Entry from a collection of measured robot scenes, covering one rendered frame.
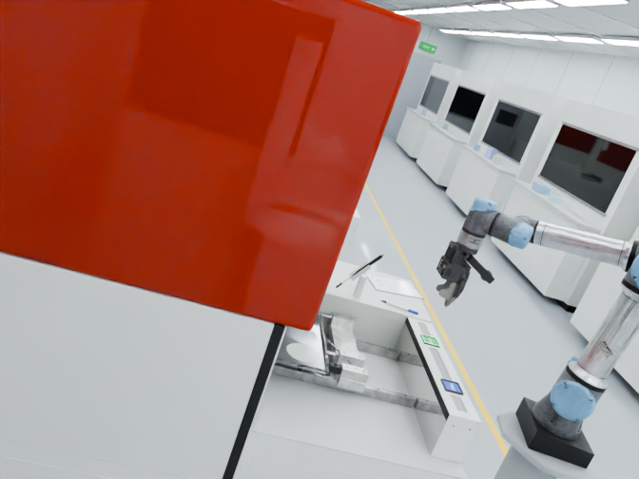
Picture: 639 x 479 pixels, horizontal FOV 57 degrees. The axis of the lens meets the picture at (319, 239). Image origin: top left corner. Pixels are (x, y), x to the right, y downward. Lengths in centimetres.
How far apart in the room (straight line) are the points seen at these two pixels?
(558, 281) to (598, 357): 467
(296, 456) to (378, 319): 68
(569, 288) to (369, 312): 462
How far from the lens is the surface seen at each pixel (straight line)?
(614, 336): 180
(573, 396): 183
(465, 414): 169
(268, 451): 158
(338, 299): 204
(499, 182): 828
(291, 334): 184
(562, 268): 642
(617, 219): 638
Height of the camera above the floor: 175
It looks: 18 degrees down
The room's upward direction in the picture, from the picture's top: 19 degrees clockwise
